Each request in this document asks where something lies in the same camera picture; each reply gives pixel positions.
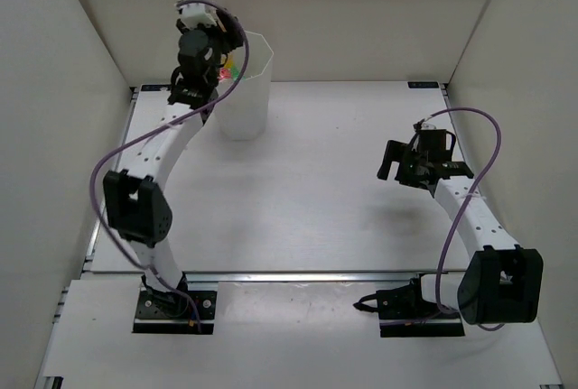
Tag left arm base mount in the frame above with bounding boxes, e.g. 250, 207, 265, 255
132, 275, 218, 335

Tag clear bottle yellow cap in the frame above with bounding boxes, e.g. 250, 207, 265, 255
225, 51, 237, 69

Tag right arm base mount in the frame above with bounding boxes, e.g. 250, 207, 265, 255
353, 277, 465, 338

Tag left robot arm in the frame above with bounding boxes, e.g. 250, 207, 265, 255
103, 2, 248, 320

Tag clear bottle red label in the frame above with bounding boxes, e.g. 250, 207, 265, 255
219, 69, 232, 80

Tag white octagonal plastic bin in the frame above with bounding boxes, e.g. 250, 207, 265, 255
214, 32, 274, 141

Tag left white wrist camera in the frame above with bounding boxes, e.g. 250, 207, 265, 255
175, 0, 217, 29

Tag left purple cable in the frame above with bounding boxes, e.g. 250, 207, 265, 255
89, 0, 252, 331

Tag green plastic bottle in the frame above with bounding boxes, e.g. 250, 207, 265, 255
229, 67, 245, 80

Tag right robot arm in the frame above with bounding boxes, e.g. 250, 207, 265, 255
377, 129, 544, 325

